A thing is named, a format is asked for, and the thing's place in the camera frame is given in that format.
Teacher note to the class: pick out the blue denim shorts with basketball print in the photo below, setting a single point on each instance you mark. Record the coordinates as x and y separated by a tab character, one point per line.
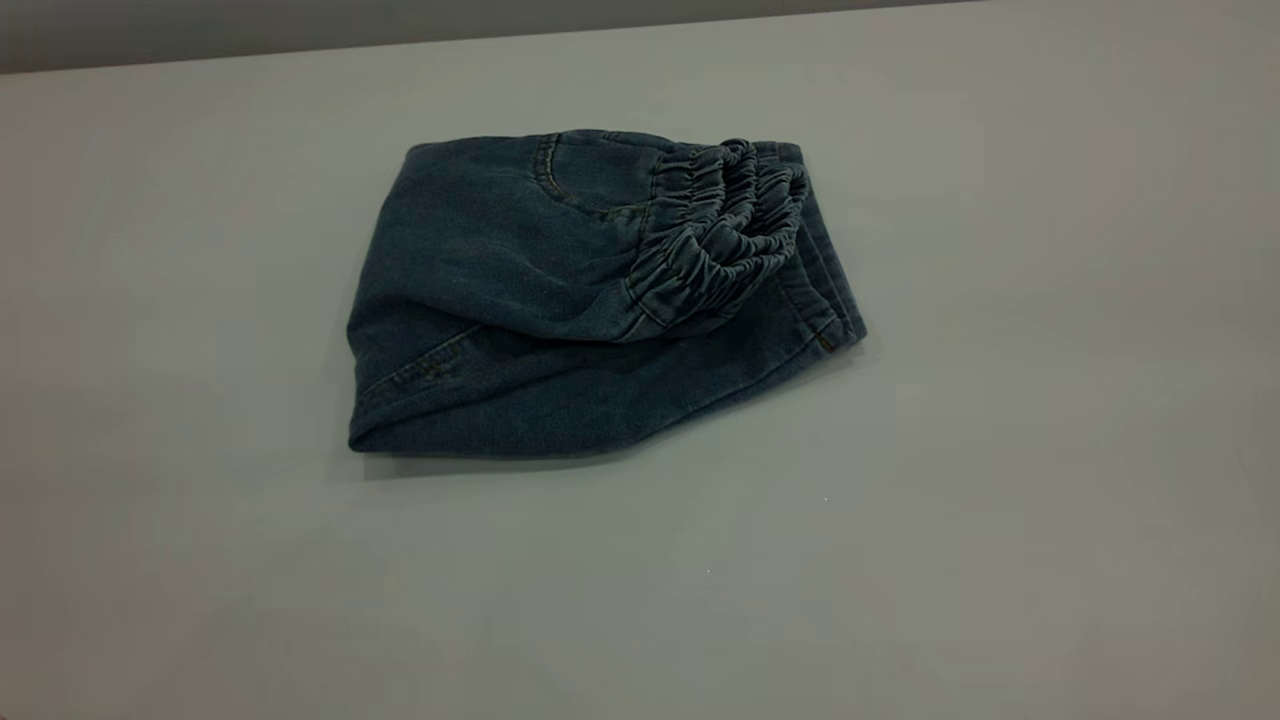
500	250

